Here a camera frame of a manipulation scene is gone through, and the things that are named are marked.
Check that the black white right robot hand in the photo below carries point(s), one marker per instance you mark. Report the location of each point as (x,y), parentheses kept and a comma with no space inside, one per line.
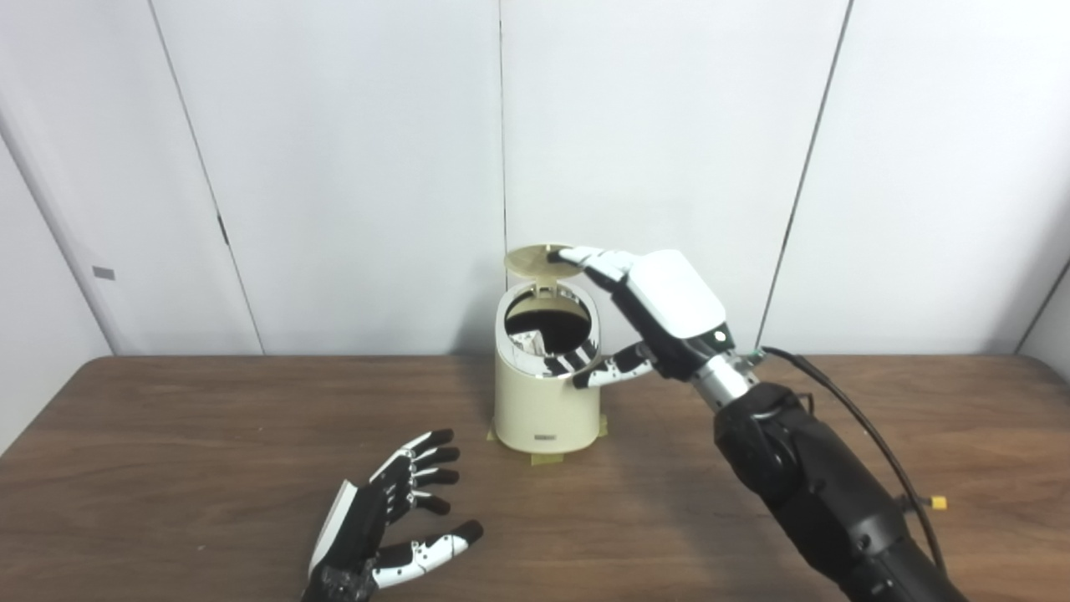
(669,305)

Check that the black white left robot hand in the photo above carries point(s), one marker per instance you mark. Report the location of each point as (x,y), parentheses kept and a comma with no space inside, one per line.
(359,527)

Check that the white green milk carton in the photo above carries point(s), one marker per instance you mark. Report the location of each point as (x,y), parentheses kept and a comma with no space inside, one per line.
(527,343)

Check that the cream round bin lid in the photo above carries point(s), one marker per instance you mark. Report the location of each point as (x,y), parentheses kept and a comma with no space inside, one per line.
(528,259)

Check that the cream-colored bin body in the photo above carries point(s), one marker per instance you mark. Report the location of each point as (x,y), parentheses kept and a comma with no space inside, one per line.
(543,410)

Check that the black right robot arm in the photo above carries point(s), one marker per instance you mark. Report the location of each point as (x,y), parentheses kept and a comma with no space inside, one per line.
(819,493)

